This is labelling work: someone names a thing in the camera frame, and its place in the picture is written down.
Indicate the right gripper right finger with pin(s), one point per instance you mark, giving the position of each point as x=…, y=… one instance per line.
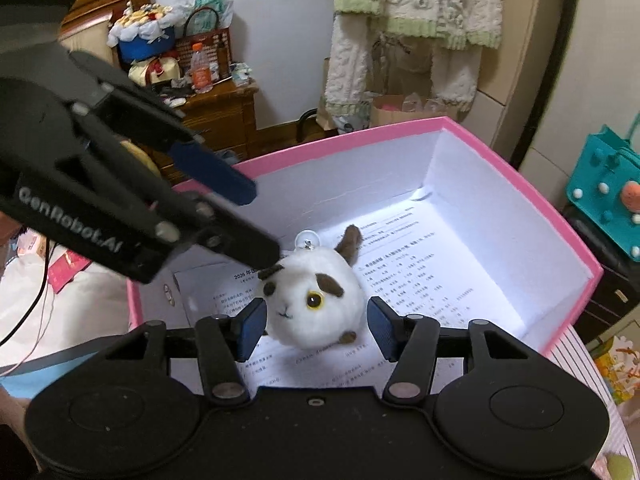
x=410, y=342

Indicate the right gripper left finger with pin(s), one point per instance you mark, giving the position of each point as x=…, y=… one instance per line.
x=223, y=342

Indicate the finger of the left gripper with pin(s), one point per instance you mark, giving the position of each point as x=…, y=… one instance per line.
x=220, y=229
x=200, y=159

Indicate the white brown round plush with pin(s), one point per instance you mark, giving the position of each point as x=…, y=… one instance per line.
x=313, y=296

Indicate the wooden nightstand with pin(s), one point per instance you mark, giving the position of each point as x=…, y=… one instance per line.
x=224, y=117

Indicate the printed paper sheet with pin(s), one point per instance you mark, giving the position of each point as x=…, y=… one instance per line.
x=409, y=258

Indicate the orange drink bottle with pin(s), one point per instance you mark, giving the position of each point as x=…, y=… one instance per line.
x=202, y=79

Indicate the red envelope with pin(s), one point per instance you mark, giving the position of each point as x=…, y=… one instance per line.
x=65, y=268

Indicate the brown wicker basket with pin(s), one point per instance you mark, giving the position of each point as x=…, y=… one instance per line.
x=215, y=41

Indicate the blue flower bouquet box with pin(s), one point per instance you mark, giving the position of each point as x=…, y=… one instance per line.
x=144, y=32

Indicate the pink cardboard box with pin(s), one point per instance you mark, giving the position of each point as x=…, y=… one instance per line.
x=524, y=245

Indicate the black suitcase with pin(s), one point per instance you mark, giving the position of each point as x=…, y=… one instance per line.
x=617, y=293

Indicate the teal felt handbag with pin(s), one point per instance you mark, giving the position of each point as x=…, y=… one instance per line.
x=604, y=186

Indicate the cream green knitted cardigan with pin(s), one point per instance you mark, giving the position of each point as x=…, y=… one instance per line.
x=454, y=33

